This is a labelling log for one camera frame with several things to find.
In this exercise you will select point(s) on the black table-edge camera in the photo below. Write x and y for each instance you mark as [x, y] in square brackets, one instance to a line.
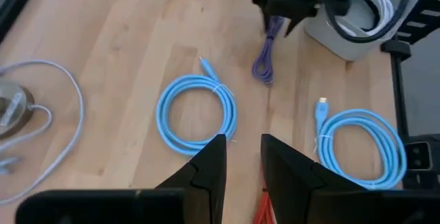
[417, 155]

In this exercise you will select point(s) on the grey plastic tray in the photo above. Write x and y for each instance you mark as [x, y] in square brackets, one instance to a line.
[354, 48]

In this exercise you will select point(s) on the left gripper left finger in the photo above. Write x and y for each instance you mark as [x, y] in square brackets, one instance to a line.
[206, 182]

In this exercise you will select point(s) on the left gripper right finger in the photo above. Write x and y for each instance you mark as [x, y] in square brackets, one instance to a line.
[295, 189]

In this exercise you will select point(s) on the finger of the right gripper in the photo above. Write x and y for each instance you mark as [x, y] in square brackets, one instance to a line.
[294, 24]
[268, 19]

